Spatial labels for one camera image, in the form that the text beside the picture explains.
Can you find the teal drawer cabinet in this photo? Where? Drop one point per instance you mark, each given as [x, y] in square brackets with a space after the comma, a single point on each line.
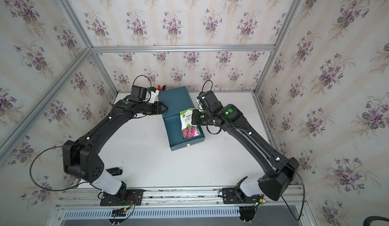
[176, 100]

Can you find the teal top drawer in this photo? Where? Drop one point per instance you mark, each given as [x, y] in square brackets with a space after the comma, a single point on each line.
[176, 141]

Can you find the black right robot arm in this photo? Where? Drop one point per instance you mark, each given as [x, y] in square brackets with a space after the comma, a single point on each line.
[278, 170]

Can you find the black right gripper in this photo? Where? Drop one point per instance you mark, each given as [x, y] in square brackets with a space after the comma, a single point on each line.
[194, 115]

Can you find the red pens in cup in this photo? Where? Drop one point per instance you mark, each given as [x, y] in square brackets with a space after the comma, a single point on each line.
[161, 87]

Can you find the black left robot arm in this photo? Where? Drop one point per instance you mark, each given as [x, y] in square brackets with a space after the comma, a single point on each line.
[81, 157]

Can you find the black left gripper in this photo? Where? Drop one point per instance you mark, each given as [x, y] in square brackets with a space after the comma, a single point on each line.
[157, 109]

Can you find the black object on table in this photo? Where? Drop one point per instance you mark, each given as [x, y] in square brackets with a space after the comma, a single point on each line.
[115, 171]

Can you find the aluminium mounting rail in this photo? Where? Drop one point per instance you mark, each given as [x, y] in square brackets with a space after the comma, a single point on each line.
[159, 197]

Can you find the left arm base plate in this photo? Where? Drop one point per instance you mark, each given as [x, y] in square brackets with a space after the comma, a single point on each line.
[131, 196]

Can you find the green white seed bag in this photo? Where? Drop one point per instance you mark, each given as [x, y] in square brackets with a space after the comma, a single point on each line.
[187, 129]

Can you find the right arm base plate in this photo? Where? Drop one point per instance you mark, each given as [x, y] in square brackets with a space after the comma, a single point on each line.
[231, 195]

